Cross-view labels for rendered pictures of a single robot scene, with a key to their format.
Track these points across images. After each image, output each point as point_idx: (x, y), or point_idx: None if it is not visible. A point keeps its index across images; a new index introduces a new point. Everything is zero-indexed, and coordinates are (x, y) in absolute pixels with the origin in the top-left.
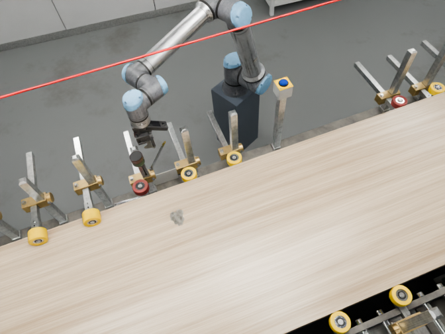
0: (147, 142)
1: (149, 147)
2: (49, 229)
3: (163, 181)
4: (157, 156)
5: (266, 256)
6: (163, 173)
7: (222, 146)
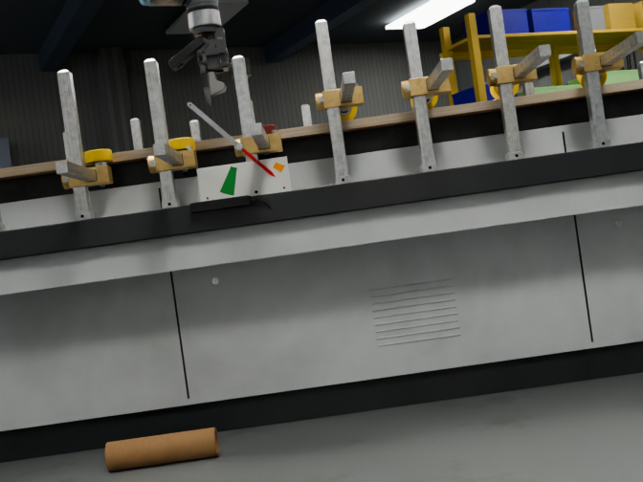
0: (215, 76)
1: (216, 93)
2: (413, 111)
3: (231, 195)
4: (215, 125)
5: None
6: (222, 166)
7: (94, 172)
